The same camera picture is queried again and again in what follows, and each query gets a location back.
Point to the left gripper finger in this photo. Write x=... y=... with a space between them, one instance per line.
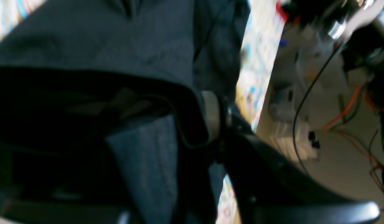
x=269 y=189

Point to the black t-shirt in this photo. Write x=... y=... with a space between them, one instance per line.
x=117 y=77

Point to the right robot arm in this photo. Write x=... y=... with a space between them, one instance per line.
x=359 y=26

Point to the patterned tablecloth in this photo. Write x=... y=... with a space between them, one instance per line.
x=257 y=62

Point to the red black clamp left edge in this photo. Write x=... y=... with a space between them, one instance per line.
x=288 y=11

